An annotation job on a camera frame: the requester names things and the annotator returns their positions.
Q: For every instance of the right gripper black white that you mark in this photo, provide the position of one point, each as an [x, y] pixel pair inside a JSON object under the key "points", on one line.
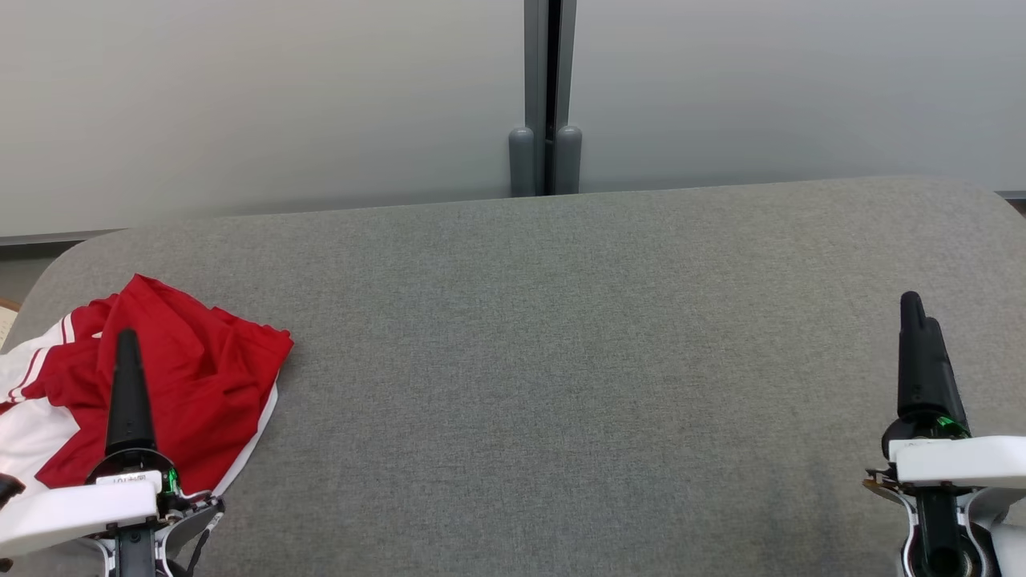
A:
{"points": [[962, 461]]}

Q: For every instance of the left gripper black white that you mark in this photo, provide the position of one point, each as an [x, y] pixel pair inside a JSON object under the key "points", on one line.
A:
{"points": [[72, 513]]}

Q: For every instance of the red shorts with white trim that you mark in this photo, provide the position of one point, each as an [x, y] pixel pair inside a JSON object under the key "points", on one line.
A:
{"points": [[200, 377]]}

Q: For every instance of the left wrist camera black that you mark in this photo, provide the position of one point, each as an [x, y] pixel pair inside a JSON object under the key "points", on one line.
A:
{"points": [[8, 489]]}

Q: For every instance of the grey partition post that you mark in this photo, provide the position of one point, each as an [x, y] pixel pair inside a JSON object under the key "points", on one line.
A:
{"points": [[567, 160], [521, 164]]}

